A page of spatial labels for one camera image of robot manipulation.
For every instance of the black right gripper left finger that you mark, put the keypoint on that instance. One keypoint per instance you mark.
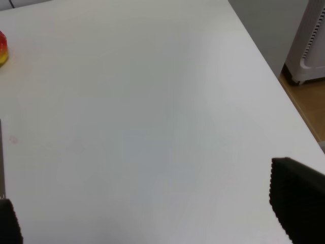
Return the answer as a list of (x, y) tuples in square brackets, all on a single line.
[(10, 229)]

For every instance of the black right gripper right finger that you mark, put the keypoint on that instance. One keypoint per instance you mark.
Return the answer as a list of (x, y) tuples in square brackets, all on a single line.
[(297, 199)]

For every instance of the red yellow toy fruit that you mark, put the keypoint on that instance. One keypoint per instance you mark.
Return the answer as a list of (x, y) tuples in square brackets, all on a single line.
[(4, 53)]

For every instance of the brown coffee capsule box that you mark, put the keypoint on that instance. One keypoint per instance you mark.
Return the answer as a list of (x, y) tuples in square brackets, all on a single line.
[(2, 170)]

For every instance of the white air purifier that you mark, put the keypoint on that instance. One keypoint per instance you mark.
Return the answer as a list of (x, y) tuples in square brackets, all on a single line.
[(305, 60)]

